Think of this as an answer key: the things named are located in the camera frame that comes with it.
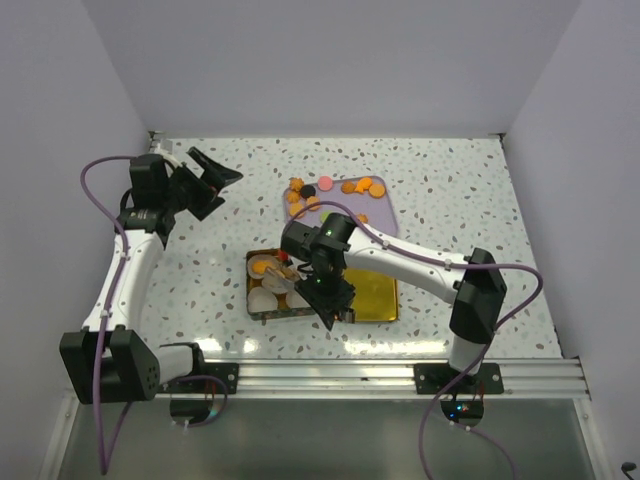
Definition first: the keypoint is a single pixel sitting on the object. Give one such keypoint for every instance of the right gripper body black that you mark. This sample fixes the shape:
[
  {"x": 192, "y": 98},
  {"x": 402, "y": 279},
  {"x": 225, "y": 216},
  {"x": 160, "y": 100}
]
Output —
[{"x": 329, "y": 291}]

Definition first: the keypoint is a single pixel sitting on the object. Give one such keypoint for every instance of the white paper cup centre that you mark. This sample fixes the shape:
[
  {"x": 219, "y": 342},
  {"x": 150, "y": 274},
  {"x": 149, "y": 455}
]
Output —
[{"x": 276, "y": 284}]

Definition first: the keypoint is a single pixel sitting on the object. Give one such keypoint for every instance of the orange scalloped cookie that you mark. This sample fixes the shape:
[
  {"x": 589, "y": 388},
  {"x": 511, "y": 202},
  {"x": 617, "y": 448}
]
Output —
[{"x": 313, "y": 203}]

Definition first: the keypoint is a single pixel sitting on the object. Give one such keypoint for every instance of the square cookie tin box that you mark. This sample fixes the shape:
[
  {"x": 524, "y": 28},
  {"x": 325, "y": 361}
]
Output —
[{"x": 252, "y": 283}]

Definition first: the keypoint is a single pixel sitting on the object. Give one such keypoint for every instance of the swirl cookie left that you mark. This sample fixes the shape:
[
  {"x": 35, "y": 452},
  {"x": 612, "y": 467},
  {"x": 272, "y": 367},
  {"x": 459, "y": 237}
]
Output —
[{"x": 292, "y": 197}]

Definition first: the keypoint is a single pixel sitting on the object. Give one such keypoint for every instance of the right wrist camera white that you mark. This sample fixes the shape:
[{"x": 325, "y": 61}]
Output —
[{"x": 284, "y": 258}]

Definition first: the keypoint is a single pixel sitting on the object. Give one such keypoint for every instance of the white paper cup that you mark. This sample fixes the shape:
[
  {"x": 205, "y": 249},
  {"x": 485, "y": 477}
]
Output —
[
  {"x": 294, "y": 301},
  {"x": 260, "y": 300},
  {"x": 263, "y": 257},
  {"x": 276, "y": 284}
]

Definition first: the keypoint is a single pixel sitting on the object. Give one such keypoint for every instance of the pink round cookie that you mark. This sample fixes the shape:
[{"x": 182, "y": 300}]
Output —
[{"x": 325, "y": 183}]

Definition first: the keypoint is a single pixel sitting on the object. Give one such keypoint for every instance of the white paper cup bottom left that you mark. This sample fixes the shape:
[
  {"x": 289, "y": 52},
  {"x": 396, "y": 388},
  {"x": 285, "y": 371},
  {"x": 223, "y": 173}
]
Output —
[{"x": 260, "y": 300}]

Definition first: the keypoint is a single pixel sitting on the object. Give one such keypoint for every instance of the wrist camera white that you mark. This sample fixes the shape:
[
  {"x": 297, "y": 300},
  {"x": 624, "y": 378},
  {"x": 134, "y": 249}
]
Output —
[
  {"x": 164, "y": 148},
  {"x": 284, "y": 258}
]

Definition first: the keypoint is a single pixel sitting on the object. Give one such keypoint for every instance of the round orange cookie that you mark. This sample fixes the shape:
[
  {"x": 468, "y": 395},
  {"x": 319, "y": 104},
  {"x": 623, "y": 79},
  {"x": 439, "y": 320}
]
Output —
[
  {"x": 377, "y": 191},
  {"x": 296, "y": 209},
  {"x": 259, "y": 268}
]

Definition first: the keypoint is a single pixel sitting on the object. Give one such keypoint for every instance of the orange fish cookie top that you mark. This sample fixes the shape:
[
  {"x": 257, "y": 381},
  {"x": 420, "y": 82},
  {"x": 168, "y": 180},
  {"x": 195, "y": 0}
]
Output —
[{"x": 363, "y": 185}]

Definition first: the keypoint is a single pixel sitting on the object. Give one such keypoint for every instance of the brown round cookie top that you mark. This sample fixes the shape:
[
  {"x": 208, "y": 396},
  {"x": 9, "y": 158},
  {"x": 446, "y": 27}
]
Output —
[{"x": 347, "y": 188}]

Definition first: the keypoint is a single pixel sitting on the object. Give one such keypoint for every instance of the orange flower cookie top left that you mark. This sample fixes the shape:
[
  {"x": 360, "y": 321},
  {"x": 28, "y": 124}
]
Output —
[{"x": 296, "y": 184}]

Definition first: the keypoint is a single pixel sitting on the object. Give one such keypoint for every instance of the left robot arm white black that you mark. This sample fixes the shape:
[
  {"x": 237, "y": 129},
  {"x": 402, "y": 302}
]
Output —
[{"x": 107, "y": 361}]

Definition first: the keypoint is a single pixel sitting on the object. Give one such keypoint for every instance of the black round cookie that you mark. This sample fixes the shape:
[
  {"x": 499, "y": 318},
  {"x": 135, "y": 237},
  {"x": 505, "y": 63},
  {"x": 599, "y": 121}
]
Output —
[{"x": 307, "y": 191}]

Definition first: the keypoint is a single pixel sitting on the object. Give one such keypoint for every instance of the white paper cup bottom right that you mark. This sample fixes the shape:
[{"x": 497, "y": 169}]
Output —
[{"x": 294, "y": 301}]

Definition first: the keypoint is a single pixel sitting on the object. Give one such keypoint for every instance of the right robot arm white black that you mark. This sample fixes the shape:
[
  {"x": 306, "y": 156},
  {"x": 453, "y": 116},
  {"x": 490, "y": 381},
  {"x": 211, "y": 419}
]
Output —
[{"x": 472, "y": 285}]

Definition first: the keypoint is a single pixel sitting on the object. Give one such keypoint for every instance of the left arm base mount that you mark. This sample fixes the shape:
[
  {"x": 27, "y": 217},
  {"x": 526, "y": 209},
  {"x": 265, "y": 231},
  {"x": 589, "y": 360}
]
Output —
[{"x": 201, "y": 398}]

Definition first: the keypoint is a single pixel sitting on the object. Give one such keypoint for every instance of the metal serving tongs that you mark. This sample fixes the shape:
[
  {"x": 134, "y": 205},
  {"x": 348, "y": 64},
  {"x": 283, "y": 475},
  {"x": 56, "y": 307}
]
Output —
[{"x": 293, "y": 276}]

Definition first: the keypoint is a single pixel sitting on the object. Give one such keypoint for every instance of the gold tin lid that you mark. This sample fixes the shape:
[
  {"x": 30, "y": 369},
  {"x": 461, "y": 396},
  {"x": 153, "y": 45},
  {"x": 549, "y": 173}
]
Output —
[{"x": 375, "y": 298}]

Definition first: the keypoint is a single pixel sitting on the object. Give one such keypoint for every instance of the aluminium front rail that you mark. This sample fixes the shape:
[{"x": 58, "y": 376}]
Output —
[{"x": 351, "y": 379}]

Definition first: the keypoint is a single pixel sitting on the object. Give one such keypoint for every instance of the white paper cup top left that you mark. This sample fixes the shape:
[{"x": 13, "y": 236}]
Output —
[{"x": 263, "y": 257}]

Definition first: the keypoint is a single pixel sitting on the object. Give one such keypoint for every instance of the lavender plastic tray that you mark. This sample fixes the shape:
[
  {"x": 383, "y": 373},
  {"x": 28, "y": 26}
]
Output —
[{"x": 380, "y": 212}]

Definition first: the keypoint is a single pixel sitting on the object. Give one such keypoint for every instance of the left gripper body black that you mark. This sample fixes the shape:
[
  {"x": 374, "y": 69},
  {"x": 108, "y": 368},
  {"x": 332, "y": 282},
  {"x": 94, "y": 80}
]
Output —
[{"x": 189, "y": 192}]

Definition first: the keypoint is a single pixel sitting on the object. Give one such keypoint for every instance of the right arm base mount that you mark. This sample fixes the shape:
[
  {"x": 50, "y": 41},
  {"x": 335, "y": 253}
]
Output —
[{"x": 462, "y": 403}]

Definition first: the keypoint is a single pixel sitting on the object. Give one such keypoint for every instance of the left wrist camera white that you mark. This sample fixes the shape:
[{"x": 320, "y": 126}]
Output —
[{"x": 164, "y": 148}]

